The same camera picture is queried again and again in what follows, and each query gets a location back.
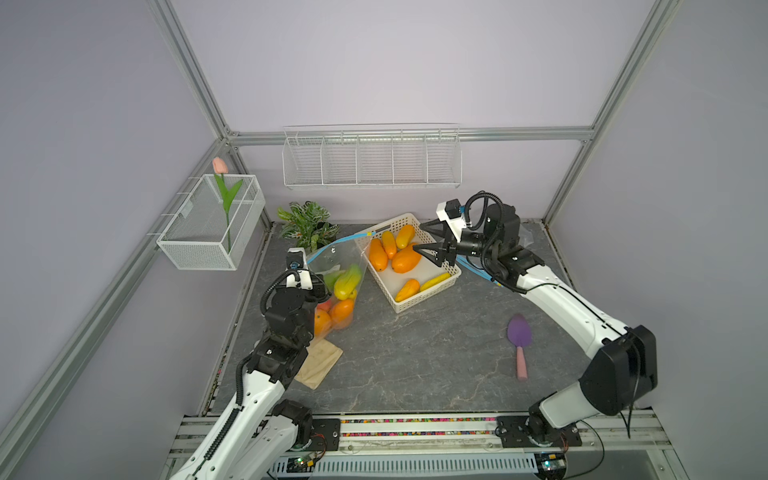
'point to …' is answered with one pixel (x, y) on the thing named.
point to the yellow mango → (434, 281)
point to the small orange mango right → (341, 313)
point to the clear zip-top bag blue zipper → (342, 266)
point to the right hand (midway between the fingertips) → (417, 234)
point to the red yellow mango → (325, 306)
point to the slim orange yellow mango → (389, 243)
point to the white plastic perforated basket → (404, 275)
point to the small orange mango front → (408, 289)
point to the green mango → (346, 287)
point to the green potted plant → (307, 224)
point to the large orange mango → (322, 323)
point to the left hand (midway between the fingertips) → (305, 262)
